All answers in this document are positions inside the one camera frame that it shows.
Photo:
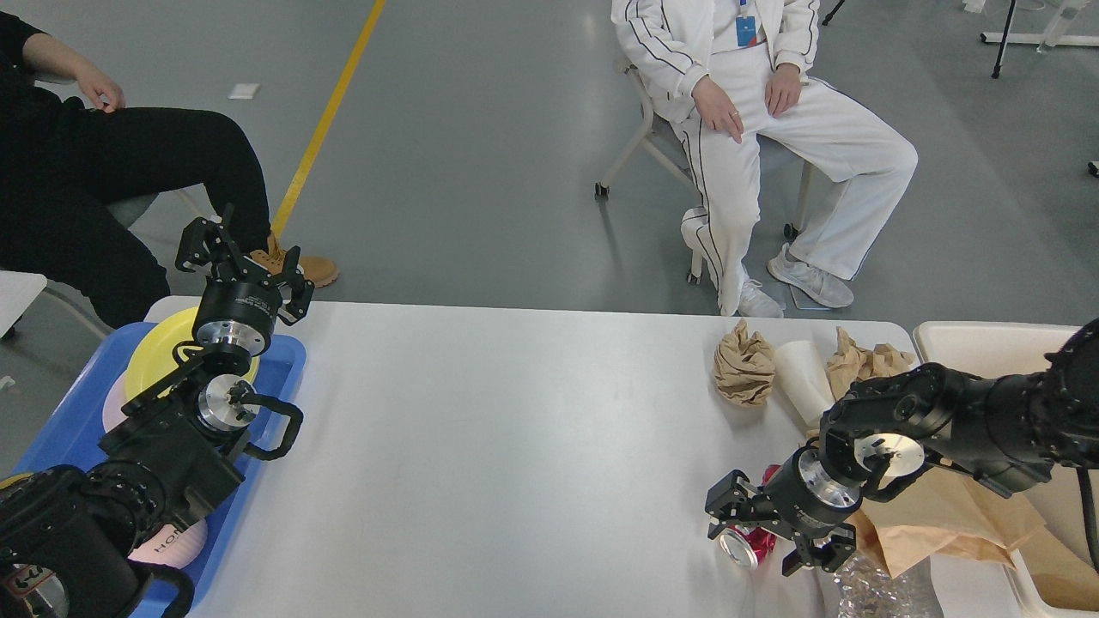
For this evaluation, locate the white office chair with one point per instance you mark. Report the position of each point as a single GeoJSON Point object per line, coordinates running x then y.
{"type": "Point", "coordinates": [656, 137]}

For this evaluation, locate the white side table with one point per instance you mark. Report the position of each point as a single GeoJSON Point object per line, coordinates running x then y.
{"type": "Point", "coordinates": [18, 291]}

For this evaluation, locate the crumpled brown paper ball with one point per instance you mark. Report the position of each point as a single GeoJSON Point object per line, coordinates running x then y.
{"type": "Point", "coordinates": [743, 367]}

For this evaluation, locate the pink ribbed mug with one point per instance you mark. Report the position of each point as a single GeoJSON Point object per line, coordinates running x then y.
{"type": "Point", "coordinates": [172, 546]}

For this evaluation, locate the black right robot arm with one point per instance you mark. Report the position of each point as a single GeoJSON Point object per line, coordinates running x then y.
{"type": "Point", "coordinates": [884, 434]}

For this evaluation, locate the upright white paper cup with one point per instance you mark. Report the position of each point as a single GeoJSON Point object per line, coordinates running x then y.
{"type": "Point", "coordinates": [799, 372]}

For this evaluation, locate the cream plastic bin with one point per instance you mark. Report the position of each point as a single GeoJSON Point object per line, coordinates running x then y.
{"type": "Point", "coordinates": [993, 349]}

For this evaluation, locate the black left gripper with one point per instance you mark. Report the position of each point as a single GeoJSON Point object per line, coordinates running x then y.
{"type": "Point", "coordinates": [233, 310]}

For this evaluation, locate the crumpled clear plastic wrap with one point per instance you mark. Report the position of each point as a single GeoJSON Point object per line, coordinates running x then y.
{"type": "Point", "coordinates": [866, 590]}

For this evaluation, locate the crushed red soda can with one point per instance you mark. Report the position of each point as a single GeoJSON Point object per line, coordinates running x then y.
{"type": "Point", "coordinates": [746, 545]}

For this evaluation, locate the person in black trousers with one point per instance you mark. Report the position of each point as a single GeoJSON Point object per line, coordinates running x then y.
{"type": "Point", "coordinates": [70, 146]}

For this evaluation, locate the brown paper bag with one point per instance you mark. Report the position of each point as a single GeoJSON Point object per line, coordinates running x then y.
{"type": "Point", "coordinates": [1059, 583]}

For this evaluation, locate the white stand base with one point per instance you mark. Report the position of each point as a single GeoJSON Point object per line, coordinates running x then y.
{"type": "Point", "coordinates": [1055, 33]}

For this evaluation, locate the crumpled brown paper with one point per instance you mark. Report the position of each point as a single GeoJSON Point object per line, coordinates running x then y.
{"type": "Point", "coordinates": [851, 363]}

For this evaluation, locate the person in white tracksuit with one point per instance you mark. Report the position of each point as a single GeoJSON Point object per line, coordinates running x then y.
{"type": "Point", "coordinates": [726, 73]}

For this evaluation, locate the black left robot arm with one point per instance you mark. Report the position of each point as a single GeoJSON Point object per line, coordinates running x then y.
{"type": "Point", "coordinates": [68, 535]}

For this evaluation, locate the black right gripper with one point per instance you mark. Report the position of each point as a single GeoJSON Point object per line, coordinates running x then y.
{"type": "Point", "coordinates": [800, 502]}

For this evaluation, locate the yellow plate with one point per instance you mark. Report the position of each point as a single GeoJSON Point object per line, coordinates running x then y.
{"type": "Point", "coordinates": [153, 359]}

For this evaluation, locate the pink plate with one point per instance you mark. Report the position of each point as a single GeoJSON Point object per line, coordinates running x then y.
{"type": "Point", "coordinates": [111, 413]}

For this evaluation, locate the brown paper sheet right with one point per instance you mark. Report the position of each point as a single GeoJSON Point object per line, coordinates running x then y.
{"type": "Point", "coordinates": [943, 513]}

